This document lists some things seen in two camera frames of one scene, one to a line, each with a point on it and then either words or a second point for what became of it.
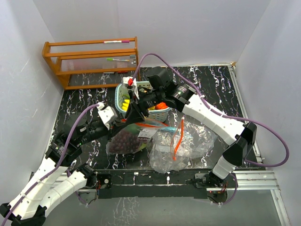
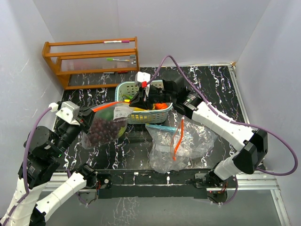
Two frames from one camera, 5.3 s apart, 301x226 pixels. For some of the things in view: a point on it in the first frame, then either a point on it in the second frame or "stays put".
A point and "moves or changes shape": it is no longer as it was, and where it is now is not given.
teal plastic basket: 122,100 stays put
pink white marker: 117,41 stays put
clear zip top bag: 132,138 → 108,123
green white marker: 112,59 stays put
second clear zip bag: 172,149 stays put
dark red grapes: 124,142 moves or changes shape
